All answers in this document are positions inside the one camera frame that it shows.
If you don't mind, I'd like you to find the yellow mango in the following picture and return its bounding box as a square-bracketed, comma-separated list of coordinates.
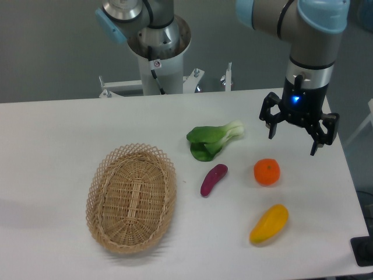
[249, 204, 289, 245]

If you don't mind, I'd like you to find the woven wicker basket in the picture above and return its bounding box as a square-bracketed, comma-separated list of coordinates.
[86, 143, 177, 254]

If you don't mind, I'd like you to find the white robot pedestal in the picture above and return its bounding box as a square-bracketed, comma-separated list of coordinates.
[127, 15, 191, 96]

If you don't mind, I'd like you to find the green bok choy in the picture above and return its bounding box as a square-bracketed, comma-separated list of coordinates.
[186, 120, 244, 162]

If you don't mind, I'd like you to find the white metal base frame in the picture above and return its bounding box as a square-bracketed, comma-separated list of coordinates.
[98, 61, 235, 99]

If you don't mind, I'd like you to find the purple sweet potato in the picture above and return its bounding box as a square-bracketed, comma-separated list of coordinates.
[200, 164, 228, 197]

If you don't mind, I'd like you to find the black device at table edge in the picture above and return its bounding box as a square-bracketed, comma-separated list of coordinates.
[350, 236, 372, 267]

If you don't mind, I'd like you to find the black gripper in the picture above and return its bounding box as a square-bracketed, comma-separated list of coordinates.
[259, 79, 340, 156]

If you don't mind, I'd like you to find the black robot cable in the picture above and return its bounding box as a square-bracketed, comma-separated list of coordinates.
[147, 45, 167, 96]

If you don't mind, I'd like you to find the white frame at right edge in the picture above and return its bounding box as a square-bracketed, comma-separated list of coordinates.
[344, 99, 373, 149]

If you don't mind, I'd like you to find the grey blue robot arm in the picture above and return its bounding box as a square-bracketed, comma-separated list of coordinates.
[95, 1, 350, 152]

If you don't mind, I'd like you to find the orange tangerine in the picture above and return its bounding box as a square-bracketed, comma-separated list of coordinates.
[254, 159, 281, 186]

